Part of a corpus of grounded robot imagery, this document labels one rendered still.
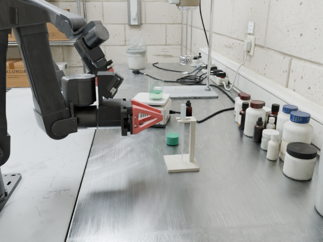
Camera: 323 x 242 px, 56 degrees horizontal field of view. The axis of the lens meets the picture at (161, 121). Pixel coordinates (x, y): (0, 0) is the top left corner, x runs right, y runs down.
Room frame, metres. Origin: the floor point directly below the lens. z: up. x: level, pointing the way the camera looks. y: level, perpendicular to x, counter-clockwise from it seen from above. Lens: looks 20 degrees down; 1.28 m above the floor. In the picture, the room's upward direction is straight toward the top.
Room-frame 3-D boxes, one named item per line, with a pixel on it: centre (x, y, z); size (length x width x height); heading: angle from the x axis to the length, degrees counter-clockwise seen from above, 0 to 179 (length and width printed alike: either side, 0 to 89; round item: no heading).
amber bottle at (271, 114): (0.92, -0.36, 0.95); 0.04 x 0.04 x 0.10
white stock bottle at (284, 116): (0.84, -0.38, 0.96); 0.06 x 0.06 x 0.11
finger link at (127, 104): (0.70, 0.05, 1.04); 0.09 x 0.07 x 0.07; 98
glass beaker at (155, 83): (1.01, 0.02, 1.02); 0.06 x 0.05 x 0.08; 64
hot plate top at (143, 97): (1.03, 0.04, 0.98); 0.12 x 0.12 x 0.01; 78
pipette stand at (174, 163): (0.71, -0.05, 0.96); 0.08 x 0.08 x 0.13; 7
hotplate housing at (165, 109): (1.04, 0.06, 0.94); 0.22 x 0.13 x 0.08; 78
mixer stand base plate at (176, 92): (1.42, -0.10, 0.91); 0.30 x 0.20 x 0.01; 96
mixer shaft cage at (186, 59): (1.42, -0.11, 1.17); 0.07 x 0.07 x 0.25
